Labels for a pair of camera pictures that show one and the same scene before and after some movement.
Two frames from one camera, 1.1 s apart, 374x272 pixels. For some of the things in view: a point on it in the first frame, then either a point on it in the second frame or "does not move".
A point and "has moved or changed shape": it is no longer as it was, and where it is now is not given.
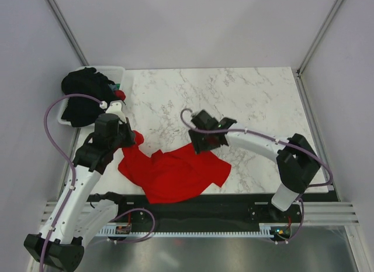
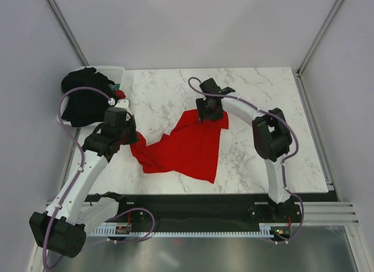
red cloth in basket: [120, 94] does not move
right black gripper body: [205, 142] to [203, 104]
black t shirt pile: [80, 111] does not move
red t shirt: [179, 175] has moved or changed shape
